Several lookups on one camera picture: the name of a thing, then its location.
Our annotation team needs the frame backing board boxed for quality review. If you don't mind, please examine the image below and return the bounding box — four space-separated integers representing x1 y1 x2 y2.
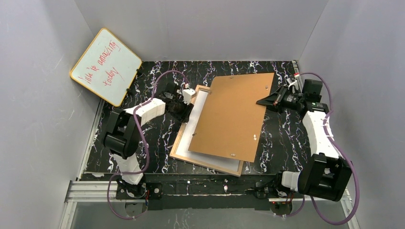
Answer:
196 73 274 162

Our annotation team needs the printed photo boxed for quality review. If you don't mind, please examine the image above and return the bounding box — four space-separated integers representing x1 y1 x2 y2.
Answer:
170 85 243 177

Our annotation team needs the wooden picture frame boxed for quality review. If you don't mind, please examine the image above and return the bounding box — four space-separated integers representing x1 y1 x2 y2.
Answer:
189 90 238 160

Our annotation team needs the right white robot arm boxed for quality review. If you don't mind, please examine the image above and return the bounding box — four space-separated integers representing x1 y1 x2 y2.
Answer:
256 79 352 202

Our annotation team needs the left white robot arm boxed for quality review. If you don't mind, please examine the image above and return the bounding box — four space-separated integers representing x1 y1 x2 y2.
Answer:
102 83 196 198

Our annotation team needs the whiteboard with red writing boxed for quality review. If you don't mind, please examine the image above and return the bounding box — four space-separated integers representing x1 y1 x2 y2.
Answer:
70 28 142 107

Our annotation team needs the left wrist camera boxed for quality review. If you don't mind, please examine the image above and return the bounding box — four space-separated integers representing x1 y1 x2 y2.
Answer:
182 89 196 104

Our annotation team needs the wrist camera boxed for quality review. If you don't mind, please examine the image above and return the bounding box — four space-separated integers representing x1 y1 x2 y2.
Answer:
182 89 196 104
287 73 300 93

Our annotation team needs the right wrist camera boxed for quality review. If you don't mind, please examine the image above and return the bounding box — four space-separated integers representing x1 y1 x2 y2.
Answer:
287 73 300 93

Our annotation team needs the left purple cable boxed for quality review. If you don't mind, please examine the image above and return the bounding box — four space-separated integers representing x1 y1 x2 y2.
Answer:
107 70 191 221

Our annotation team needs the aluminium rail base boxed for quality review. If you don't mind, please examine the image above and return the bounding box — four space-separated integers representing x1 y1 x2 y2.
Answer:
59 60 362 229

